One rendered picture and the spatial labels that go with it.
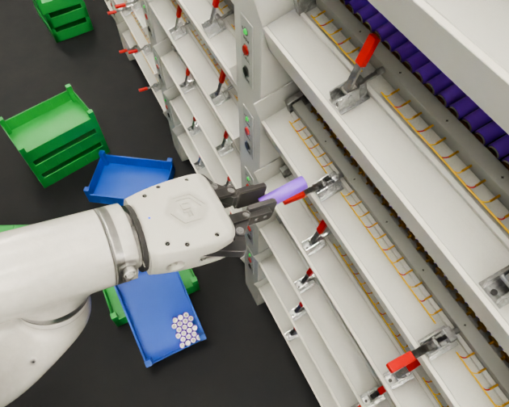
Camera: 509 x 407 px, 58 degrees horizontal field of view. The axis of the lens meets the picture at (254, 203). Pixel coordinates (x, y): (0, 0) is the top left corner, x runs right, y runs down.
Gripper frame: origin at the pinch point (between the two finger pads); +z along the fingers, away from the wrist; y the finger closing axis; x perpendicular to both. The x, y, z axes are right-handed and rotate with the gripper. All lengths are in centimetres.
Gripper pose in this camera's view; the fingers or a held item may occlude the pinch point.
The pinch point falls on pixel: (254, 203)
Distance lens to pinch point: 56.5
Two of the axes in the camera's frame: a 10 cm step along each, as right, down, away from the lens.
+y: -4.7, -7.4, 4.8
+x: -2.2, 6.2, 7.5
